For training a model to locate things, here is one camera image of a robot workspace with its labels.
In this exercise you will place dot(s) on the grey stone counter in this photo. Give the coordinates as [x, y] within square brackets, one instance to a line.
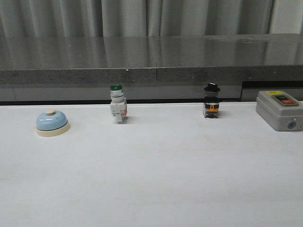
[151, 69]

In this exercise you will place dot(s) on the grey on off switch box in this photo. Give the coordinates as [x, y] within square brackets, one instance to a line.
[280, 110]

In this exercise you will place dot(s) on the grey curtain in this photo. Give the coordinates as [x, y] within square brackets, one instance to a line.
[115, 18]

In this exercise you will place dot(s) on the blue call bell cream base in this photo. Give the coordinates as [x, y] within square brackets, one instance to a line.
[51, 123]

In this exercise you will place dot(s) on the green push button switch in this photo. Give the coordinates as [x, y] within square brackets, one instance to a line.
[118, 103]

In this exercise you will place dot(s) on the black selector switch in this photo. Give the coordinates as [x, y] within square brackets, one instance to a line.
[211, 101]

